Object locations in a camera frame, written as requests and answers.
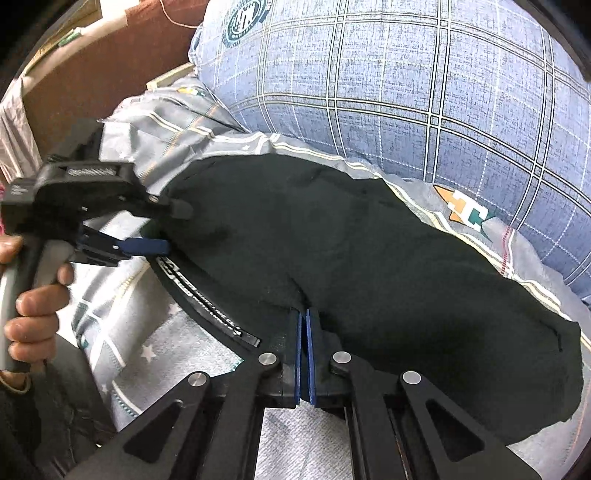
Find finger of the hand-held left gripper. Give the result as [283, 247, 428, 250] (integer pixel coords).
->
[69, 224, 172, 269]
[139, 194, 195, 221]

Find brown headboard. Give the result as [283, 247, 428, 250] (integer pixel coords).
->
[21, 0, 211, 185]

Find orange cable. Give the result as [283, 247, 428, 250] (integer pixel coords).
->
[159, 0, 200, 29]

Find person's left hand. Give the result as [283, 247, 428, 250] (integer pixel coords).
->
[0, 235, 75, 376]

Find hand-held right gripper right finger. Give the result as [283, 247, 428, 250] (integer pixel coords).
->
[305, 308, 542, 480]

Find dark green pants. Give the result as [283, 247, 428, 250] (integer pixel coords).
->
[147, 154, 584, 448]

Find person's left forearm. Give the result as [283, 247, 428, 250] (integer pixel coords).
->
[0, 371, 32, 394]

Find grey printed bedsheet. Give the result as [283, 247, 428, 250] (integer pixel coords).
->
[74, 76, 591, 480]

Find pink cloth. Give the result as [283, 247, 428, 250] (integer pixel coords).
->
[0, 76, 43, 185]

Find light wooden bed rail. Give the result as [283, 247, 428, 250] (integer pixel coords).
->
[147, 62, 195, 92]

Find person's dark clothing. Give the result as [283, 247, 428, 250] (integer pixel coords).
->
[0, 353, 118, 480]

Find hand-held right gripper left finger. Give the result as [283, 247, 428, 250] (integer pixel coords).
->
[69, 313, 304, 480]

